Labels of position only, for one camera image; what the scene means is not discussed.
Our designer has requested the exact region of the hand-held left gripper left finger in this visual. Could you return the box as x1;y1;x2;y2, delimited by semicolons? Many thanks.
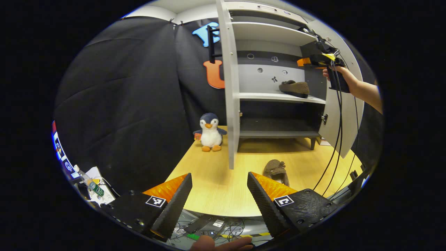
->
101;173;193;241

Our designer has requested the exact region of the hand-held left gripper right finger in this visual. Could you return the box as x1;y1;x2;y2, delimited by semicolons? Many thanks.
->
247;172;338;239

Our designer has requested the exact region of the brown shoe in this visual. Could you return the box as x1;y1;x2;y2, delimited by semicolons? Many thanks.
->
263;159;290;187
279;80;310;98

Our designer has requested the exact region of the white shoe cabinet door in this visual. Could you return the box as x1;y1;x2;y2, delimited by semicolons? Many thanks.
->
216;0;241;170
307;19;364;159

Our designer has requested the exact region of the white shoe cabinet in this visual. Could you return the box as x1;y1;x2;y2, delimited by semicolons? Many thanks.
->
216;0;364;170

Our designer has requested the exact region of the white cabinet drawer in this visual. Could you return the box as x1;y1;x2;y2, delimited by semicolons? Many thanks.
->
225;0;309;23

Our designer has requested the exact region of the white paper sheet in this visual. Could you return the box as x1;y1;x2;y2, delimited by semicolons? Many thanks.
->
84;167;115;204

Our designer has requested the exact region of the penguin plush toy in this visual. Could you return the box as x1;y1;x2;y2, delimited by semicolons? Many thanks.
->
193;113;228;152

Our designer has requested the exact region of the green label plastic bottle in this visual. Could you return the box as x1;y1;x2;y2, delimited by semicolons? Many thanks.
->
73;165;105;197

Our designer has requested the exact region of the colourful printed banner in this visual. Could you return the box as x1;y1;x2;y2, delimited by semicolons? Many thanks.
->
52;120;82;180

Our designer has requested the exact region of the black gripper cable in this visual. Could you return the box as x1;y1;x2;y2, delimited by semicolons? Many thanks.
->
313;61;344;191
336;96;359;196

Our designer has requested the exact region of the tangle of floor cables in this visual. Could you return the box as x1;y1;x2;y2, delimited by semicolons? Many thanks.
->
171;218;272;244

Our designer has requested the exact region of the black door handle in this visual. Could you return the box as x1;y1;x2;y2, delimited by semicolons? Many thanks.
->
208;25;223;64

